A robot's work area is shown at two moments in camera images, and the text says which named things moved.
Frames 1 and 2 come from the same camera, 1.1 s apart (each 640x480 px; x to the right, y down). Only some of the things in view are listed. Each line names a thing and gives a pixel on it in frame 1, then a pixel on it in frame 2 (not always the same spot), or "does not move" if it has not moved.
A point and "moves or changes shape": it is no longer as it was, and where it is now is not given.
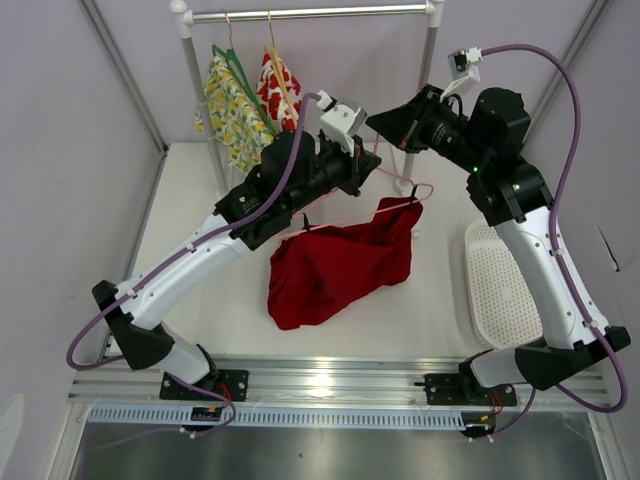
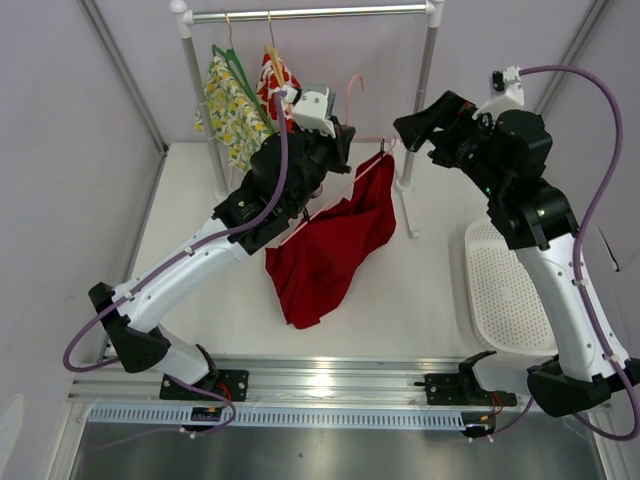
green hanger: [235, 68] does not move
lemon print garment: [232, 116] does not move
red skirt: [317, 271] moves or changes shape
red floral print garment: [271, 94] does not move
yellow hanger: [274, 53] does not move
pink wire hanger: [366, 215] -> [356, 176]
